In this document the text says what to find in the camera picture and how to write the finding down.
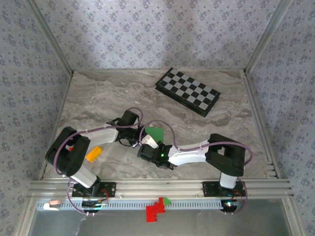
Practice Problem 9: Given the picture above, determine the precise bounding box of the green paper sheet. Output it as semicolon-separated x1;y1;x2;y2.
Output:
144;127;165;148

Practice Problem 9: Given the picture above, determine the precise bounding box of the yellow toy brick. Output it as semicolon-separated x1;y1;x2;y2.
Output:
86;146;103;163

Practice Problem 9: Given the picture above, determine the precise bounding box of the red toy brick cluster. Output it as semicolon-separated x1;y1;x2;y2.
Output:
145;197;166;223

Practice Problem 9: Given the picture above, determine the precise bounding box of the black white folding chessboard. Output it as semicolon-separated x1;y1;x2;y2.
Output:
155;67;221;118

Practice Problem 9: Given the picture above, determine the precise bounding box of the grey metal panel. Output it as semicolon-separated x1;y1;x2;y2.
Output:
26;198;297;236

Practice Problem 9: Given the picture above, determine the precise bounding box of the pink white small object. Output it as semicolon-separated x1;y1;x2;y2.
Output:
43;200;62;211

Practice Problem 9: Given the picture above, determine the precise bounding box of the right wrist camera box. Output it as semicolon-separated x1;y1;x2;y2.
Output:
137;134;158;162

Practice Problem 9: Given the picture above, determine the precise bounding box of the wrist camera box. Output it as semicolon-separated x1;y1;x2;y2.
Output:
137;134;158;162
120;110;139;128

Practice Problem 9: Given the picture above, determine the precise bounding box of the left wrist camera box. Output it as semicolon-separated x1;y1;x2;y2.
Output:
120;110;139;128

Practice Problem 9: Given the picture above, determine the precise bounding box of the wide aluminium rail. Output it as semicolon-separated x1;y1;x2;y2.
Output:
26;178;295;199

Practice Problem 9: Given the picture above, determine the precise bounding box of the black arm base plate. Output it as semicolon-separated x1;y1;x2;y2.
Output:
201;181;248;198
71;181;117;198

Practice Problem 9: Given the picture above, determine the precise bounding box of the grey slotted cable duct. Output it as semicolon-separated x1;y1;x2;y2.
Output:
36;199;243;211

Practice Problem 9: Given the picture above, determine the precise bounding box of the aluminium frame profile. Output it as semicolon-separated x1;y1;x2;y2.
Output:
242;71;280;179
243;0;295;74
24;0;75;75
38;72;74;180

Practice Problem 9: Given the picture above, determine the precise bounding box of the purple cable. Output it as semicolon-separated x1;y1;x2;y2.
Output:
139;119;254;215
53;107;146;217

